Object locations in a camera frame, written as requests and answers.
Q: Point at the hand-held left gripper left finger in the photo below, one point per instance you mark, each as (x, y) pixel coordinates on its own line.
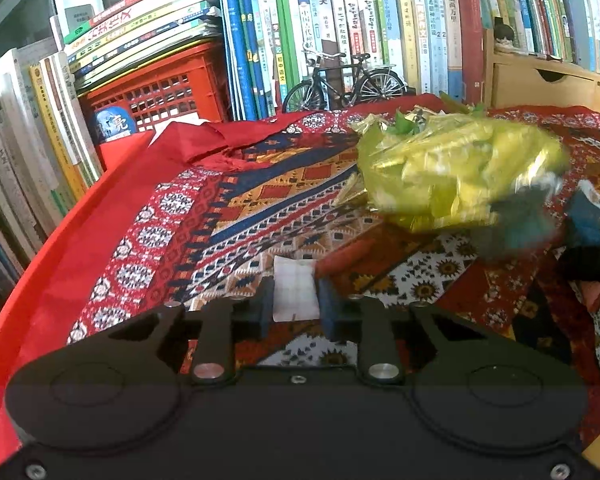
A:
(266, 305)

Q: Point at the wooden drawer organizer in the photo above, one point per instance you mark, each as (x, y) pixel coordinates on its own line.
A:
(520, 85)

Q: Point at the blue round tag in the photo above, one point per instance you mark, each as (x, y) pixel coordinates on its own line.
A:
(111, 125)

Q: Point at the red plastic crate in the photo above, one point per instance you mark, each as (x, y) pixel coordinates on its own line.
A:
(180, 85)

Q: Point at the row of pale upright books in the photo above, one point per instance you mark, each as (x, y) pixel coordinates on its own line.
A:
(25, 135)

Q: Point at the stack of flat paperback books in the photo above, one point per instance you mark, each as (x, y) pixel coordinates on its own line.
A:
(145, 25)

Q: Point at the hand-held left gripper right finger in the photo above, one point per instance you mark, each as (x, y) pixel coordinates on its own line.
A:
(329, 310)

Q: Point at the patterned red tablecloth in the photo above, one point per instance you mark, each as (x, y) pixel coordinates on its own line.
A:
(280, 195)

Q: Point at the plain white paper wrapper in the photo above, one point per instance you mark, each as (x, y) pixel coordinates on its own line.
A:
(295, 285)

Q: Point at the small dark-haired figurine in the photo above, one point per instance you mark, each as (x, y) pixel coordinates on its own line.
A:
(506, 35)

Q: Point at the miniature black bicycle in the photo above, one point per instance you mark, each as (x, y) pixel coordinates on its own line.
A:
(380, 87)

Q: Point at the yellow plastic bag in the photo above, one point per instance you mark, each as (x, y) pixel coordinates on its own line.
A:
(445, 170)

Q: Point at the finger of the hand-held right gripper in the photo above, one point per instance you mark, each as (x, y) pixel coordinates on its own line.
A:
(587, 262)
(520, 225)

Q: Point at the green artificial leaves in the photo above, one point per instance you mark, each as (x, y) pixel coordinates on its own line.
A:
(405, 122)

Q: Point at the row of colourful upright books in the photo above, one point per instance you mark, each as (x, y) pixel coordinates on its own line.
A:
(360, 10)

